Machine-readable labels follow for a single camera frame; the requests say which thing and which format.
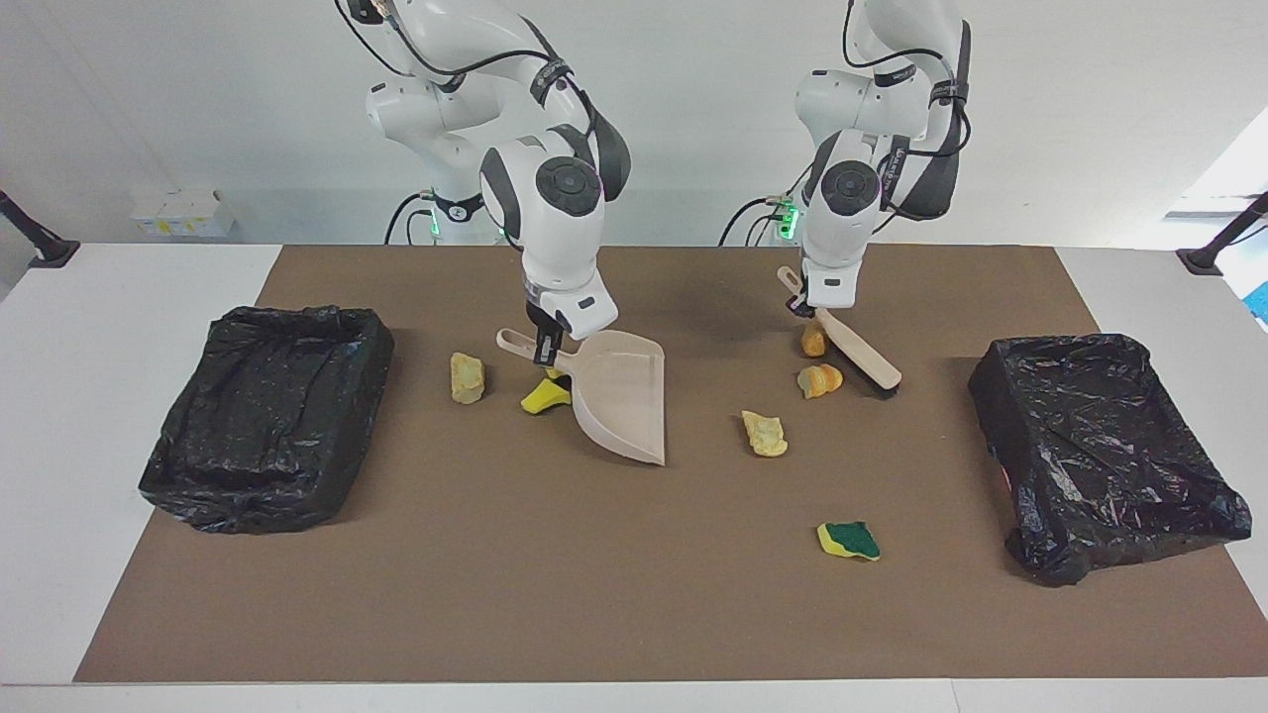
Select black left base cable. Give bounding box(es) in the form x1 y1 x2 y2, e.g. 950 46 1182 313
720 195 793 247

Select right arm gripper cable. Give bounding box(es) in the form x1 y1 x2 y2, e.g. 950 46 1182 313
334 0 605 140

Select beige plastic dustpan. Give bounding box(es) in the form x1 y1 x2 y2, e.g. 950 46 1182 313
495 329 668 467

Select white boxes by wall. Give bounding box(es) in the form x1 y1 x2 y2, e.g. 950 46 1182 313
131 188 237 239

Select black base cable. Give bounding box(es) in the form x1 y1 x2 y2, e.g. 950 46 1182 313
384 191 437 246
720 195 793 247

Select green and yellow sponge piece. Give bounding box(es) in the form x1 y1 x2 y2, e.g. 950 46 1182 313
816 520 882 562

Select arm gripper cable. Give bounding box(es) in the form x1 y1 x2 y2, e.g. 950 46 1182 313
842 0 974 214
334 0 605 140

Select black right base cable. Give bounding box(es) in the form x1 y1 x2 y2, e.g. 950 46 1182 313
384 191 437 246

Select pale cream foam chunk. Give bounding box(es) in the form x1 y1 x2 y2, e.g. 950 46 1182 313
450 352 487 405
741 410 790 458

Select left arm gripper cable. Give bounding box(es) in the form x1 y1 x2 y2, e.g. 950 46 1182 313
842 0 974 214

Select beige hand brush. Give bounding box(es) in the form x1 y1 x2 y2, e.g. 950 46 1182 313
778 265 904 398

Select brown table mat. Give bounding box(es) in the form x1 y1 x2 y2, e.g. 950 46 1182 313
72 245 1268 684

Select black camera stand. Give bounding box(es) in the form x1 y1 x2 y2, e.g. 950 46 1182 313
0 190 80 268
1177 193 1268 276

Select orange striped bread piece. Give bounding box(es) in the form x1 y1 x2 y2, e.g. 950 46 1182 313
796 362 845 400

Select black bag lined bin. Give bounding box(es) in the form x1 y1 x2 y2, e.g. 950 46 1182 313
139 305 395 536
968 333 1253 587

